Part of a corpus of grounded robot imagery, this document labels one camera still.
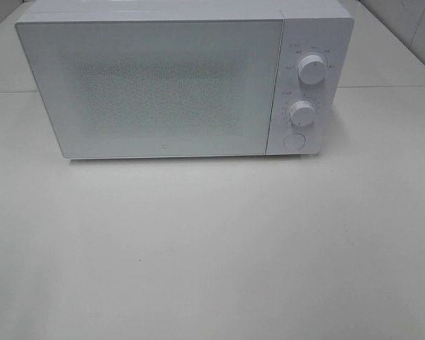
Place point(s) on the white microwave knob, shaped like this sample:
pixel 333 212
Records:
pixel 302 113
pixel 311 68

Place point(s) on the white microwave oven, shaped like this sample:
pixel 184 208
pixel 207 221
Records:
pixel 324 27

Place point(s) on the white microwave door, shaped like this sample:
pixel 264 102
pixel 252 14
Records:
pixel 155 89

